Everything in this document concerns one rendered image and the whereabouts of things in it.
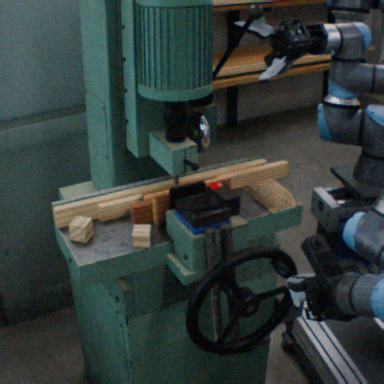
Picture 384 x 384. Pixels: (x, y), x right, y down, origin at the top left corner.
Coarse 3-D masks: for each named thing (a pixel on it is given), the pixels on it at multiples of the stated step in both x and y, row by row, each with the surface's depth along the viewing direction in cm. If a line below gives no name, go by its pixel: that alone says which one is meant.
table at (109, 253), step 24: (240, 192) 153; (240, 216) 142; (264, 216) 142; (288, 216) 147; (72, 240) 132; (96, 240) 132; (120, 240) 132; (168, 240) 132; (72, 264) 129; (96, 264) 125; (120, 264) 128; (144, 264) 131; (168, 264) 133; (240, 264) 132
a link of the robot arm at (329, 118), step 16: (336, 0) 161; (352, 0) 159; (368, 0) 158; (336, 16) 165; (352, 16) 161; (320, 112) 172; (336, 112) 169; (352, 112) 169; (320, 128) 172; (336, 128) 170; (352, 128) 169; (352, 144) 173
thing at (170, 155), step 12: (156, 132) 145; (156, 144) 143; (168, 144) 138; (180, 144) 138; (192, 144) 138; (156, 156) 145; (168, 156) 138; (180, 156) 137; (192, 156) 139; (168, 168) 140; (180, 168) 139
